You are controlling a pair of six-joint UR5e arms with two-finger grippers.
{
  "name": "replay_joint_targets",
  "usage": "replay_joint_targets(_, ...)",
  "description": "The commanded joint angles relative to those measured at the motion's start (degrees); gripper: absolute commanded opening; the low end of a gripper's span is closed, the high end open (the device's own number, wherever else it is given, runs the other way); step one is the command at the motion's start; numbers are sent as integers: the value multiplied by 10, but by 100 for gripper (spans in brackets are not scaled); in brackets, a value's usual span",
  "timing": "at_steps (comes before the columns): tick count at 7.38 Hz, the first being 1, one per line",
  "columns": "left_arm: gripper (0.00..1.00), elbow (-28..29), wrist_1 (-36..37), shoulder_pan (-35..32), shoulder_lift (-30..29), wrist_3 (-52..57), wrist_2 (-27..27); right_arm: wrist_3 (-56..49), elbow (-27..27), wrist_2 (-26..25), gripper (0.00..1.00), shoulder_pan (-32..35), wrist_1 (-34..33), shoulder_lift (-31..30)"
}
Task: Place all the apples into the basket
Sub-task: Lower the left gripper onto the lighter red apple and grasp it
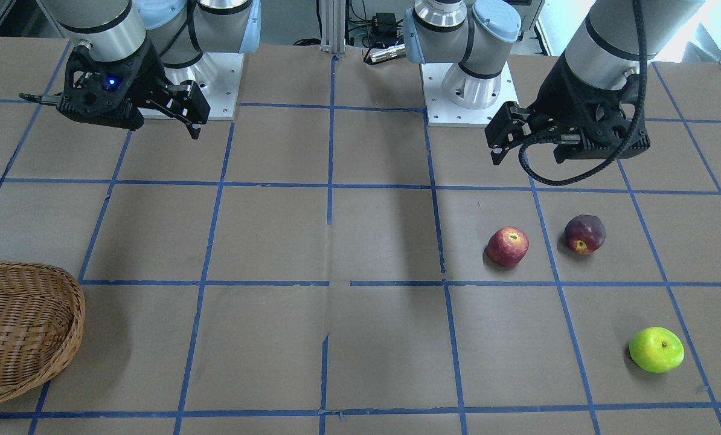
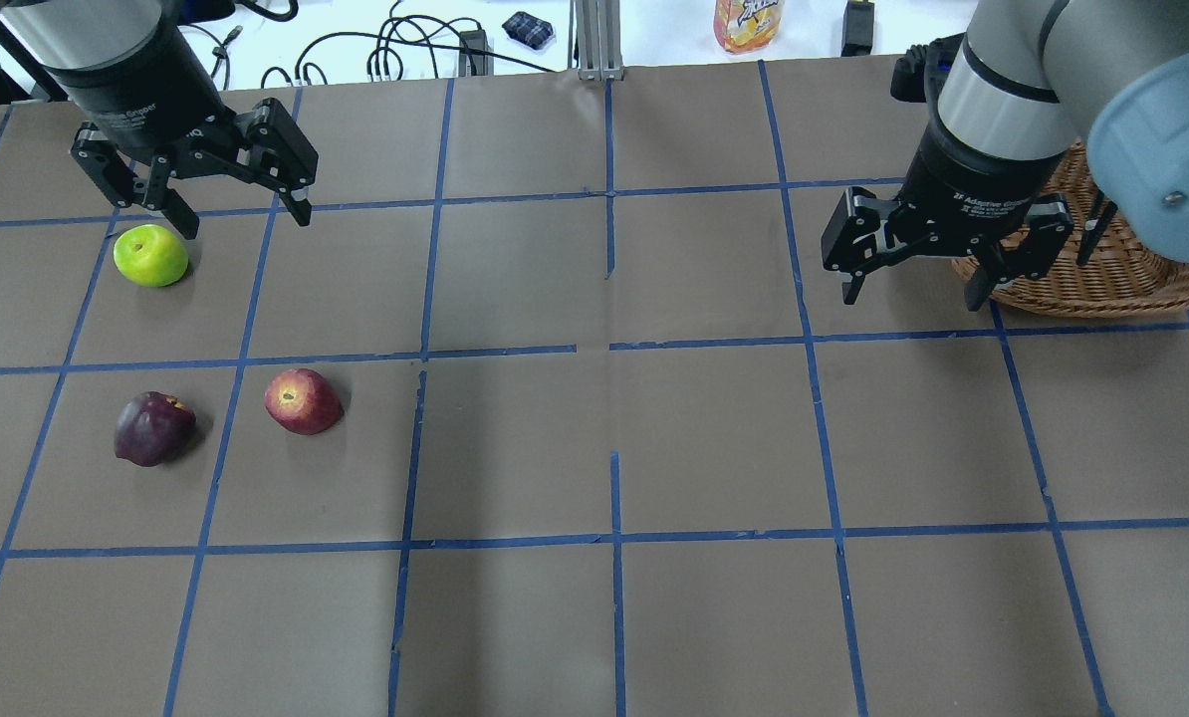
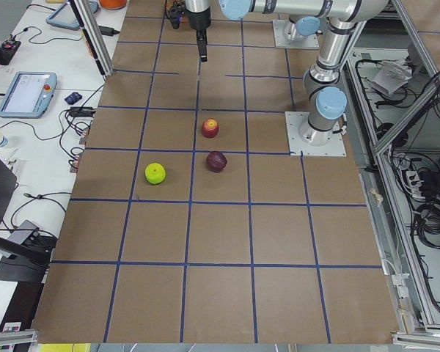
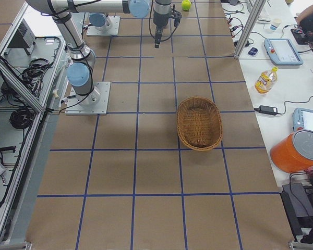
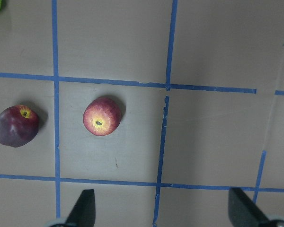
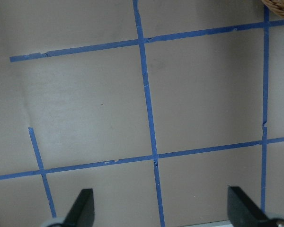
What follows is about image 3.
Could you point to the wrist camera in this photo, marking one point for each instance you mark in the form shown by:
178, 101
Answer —
175, 22

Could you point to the near blue teach pendant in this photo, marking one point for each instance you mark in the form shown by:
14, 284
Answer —
29, 95

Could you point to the green apple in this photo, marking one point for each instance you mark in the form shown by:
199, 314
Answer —
155, 173

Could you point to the dark red apple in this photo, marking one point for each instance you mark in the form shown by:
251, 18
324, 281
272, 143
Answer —
216, 161

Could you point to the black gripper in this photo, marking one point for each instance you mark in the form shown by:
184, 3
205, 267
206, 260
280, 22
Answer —
199, 21

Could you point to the small dark blue pouch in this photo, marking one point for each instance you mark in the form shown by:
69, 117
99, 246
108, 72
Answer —
73, 98

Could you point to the white power strip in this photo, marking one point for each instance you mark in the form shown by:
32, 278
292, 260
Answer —
412, 182

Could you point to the orange bucket with lid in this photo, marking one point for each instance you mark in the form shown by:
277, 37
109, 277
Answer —
113, 4

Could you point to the aluminium frame post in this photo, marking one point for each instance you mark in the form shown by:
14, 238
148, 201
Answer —
93, 36

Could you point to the grey usb hub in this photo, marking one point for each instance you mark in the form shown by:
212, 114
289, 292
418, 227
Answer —
24, 231

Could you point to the far blue teach pendant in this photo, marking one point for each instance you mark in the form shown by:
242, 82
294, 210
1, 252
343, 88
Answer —
68, 17

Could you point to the blue teach pendant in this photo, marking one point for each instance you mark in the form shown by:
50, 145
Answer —
29, 95
68, 17

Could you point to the black power adapter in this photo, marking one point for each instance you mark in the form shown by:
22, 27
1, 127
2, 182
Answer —
108, 31

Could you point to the red yellow apple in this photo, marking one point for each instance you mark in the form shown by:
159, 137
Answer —
210, 128

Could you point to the black monitor stand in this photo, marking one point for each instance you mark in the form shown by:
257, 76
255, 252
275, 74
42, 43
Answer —
27, 262

